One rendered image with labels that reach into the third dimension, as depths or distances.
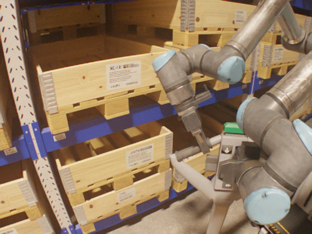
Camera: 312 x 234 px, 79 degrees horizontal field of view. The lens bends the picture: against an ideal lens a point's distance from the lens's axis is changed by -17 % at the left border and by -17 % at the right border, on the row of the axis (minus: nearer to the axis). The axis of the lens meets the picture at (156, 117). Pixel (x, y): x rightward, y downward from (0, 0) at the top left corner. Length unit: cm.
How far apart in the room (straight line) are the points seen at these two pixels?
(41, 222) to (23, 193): 30
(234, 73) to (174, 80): 19
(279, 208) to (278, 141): 13
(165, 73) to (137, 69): 58
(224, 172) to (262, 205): 18
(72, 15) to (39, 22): 34
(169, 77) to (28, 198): 111
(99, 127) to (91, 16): 140
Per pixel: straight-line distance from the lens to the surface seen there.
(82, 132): 135
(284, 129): 48
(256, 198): 45
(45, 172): 145
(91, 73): 118
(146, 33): 188
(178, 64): 73
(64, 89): 117
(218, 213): 93
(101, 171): 146
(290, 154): 45
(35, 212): 157
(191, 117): 70
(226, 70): 68
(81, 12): 242
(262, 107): 54
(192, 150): 78
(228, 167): 59
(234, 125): 77
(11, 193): 144
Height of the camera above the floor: 178
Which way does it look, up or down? 27 degrees down
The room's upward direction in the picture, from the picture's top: straight up
